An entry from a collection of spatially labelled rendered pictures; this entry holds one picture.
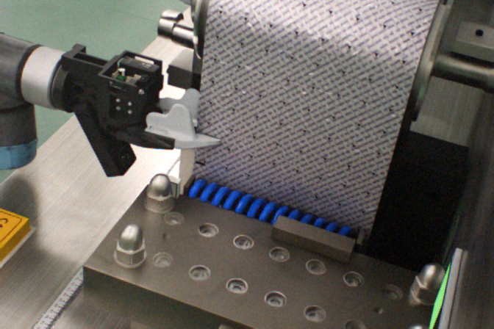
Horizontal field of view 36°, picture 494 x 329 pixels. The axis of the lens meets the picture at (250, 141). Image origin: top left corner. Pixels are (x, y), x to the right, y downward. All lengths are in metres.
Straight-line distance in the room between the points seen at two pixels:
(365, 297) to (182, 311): 0.20
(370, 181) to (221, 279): 0.21
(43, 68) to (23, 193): 0.25
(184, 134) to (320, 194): 0.18
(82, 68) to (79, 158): 0.29
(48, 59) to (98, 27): 2.52
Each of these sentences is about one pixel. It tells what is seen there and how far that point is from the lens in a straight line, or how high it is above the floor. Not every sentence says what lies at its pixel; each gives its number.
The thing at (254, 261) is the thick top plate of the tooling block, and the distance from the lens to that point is 0.87.
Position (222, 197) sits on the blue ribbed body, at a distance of 0.94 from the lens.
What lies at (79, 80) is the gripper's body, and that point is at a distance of 0.96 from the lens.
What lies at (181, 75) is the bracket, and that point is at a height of 1.13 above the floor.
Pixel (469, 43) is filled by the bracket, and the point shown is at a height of 1.29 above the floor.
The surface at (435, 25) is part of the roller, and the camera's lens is 0.82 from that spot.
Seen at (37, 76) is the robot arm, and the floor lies 1.13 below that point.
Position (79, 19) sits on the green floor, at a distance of 3.55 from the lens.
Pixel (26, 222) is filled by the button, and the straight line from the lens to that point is 1.07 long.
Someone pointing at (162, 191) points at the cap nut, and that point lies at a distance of 0.90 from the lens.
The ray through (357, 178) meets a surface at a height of 1.11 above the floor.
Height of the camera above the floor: 1.64
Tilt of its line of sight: 36 degrees down
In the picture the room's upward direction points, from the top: 8 degrees clockwise
